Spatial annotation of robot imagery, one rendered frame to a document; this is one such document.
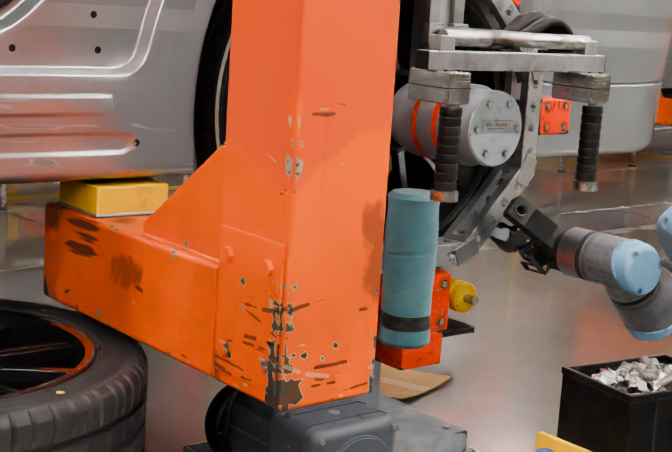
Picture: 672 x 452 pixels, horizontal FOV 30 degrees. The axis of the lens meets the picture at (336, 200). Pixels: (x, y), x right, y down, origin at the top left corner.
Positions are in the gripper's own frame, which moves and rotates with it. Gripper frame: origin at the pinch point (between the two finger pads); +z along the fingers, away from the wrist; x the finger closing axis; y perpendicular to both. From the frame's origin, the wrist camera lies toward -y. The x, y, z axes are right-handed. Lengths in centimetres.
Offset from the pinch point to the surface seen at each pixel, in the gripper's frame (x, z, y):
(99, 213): -52, 10, -59
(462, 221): -5.2, -2.0, -7.0
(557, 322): 61, 105, 151
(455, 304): -18.1, -5.2, 1.2
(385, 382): -9, 80, 80
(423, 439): -38.3, -0.6, 20.0
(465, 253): -10.9, -6.5, -5.7
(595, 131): 11.7, -28.2, -18.7
